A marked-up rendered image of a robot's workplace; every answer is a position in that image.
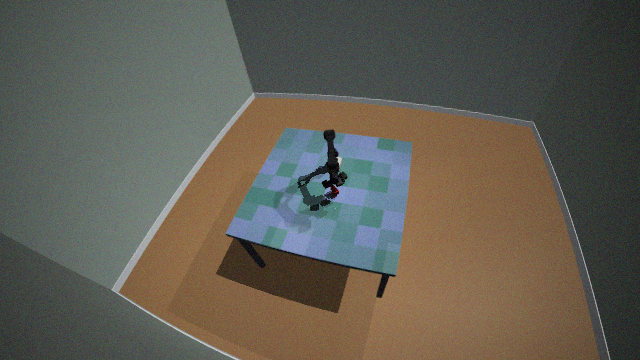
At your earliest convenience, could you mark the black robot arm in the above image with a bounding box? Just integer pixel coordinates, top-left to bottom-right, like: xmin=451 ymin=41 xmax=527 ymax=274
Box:
xmin=323 ymin=130 xmax=345 ymax=187

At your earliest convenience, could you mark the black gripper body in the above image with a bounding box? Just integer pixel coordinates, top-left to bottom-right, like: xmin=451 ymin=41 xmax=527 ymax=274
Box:
xmin=322 ymin=172 xmax=347 ymax=189

